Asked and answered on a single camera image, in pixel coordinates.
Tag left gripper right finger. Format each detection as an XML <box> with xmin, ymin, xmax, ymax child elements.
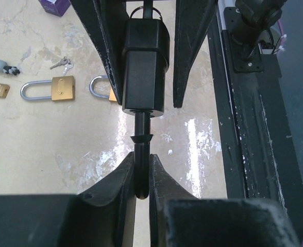
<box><xmin>149</xmin><ymin>154</ymin><xmax>300</xmax><ymax>246</ymax></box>

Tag black padlock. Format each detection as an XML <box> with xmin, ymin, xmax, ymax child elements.
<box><xmin>122</xmin><ymin>19</ymin><xmax>170</xmax><ymax>199</ymax></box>

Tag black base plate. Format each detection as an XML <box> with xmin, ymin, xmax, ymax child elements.
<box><xmin>208</xmin><ymin>4</ymin><xmax>303</xmax><ymax>238</ymax></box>

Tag keys of long padlock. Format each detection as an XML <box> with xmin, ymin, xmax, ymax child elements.
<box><xmin>49</xmin><ymin>57</ymin><xmax>74</xmax><ymax>76</ymax></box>

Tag panda keychain with keys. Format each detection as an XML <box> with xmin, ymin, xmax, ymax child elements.
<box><xmin>0</xmin><ymin>60</ymin><xmax>21</xmax><ymax>76</ymax></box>

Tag purple white box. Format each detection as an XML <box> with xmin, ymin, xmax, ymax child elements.
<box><xmin>39</xmin><ymin>0</ymin><xmax>71</xmax><ymax>17</ymax></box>

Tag short shackle brass padlock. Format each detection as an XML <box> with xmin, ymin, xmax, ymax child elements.
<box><xmin>89</xmin><ymin>75</ymin><xmax>117</xmax><ymax>102</ymax></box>

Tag aluminium frame rail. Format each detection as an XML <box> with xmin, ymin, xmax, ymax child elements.
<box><xmin>217</xmin><ymin>0</ymin><xmax>234</xmax><ymax>31</ymax></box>

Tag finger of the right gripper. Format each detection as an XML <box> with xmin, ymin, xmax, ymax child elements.
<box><xmin>71</xmin><ymin>0</ymin><xmax>127</xmax><ymax>104</ymax></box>
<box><xmin>173</xmin><ymin>0</ymin><xmax>218</xmax><ymax>108</ymax></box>

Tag long shackle brass padlock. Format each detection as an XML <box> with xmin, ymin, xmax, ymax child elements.
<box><xmin>20</xmin><ymin>76</ymin><xmax>75</xmax><ymax>101</ymax></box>

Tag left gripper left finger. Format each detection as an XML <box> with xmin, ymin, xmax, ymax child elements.
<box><xmin>0</xmin><ymin>153</ymin><xmax>136</xmax><ymax>246</ymax></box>

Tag black key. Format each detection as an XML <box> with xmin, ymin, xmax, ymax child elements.
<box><xmin>130</xmin><ymin>0</ymin><xmax>163</xmax><ymax>21</ymax></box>

